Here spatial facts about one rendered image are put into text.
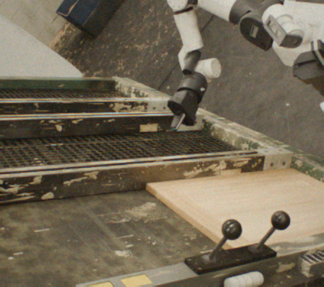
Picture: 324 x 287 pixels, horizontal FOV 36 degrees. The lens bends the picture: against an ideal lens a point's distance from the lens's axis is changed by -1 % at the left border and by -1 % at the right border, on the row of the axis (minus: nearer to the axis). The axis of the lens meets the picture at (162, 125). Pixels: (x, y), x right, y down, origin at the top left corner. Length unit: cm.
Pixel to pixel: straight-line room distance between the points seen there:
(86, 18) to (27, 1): 113
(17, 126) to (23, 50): 337
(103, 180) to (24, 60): 388
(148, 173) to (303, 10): 61
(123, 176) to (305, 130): 180
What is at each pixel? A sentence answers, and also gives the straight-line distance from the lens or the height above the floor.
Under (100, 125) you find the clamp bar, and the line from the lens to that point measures 190.
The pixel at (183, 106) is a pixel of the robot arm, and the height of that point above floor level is 130.
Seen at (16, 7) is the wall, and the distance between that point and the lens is 649.
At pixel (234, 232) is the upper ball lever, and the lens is 91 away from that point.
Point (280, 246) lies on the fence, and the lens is 114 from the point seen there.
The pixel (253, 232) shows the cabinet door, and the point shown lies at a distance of 123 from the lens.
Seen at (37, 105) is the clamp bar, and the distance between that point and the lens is 207.
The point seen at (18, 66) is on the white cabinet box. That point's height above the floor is 63.
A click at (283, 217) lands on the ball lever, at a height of 145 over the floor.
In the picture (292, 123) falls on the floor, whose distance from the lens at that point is 310.
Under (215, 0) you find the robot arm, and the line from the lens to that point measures 159.
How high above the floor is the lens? 222
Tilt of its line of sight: 35 degrees down
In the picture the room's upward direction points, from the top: 54 degrees counter-clockwise
